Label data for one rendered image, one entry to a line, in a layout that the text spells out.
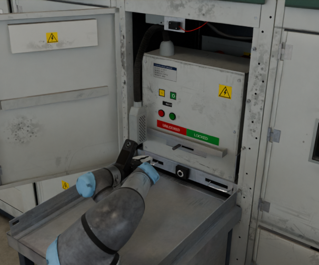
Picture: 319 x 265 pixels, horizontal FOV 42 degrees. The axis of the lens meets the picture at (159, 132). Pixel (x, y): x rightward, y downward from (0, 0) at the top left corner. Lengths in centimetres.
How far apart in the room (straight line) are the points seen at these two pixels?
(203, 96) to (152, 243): 61
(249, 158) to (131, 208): 77
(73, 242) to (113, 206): 12
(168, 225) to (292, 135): 57
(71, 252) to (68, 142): 104
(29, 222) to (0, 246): 135
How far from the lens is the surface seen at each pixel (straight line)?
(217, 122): 169
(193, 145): 174
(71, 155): 197
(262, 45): 148
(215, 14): 155
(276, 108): 149
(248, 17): 149
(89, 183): 134
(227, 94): 163
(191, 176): 186
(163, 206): 172
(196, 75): 168
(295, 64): 143
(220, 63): 170
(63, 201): 175
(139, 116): 180
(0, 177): 196
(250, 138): 159
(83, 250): 95
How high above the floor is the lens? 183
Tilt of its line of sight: 25 degrees down
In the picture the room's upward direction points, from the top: 1 degrees clockwise
